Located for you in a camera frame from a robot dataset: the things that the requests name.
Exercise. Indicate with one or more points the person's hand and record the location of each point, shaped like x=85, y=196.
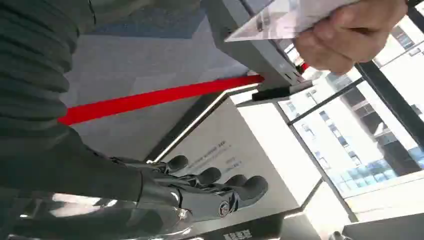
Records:
x=351, y=36

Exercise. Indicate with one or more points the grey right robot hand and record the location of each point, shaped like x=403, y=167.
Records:
x=99, y=179

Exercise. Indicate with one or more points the red floor tape strip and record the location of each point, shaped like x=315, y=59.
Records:
x=149, y=98

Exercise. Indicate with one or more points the chrome edge strip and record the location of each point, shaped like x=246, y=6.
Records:
x=195, y=122

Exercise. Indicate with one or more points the ribbed grey right arm sleeve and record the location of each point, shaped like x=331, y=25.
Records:
x=33, y=66

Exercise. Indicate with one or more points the black sign with white print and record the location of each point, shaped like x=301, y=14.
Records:
x=242, y=232

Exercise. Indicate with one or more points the black window frame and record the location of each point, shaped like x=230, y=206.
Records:
x=387, y=92

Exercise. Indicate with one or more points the white display pedestal with text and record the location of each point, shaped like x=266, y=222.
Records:
x=251, y=149

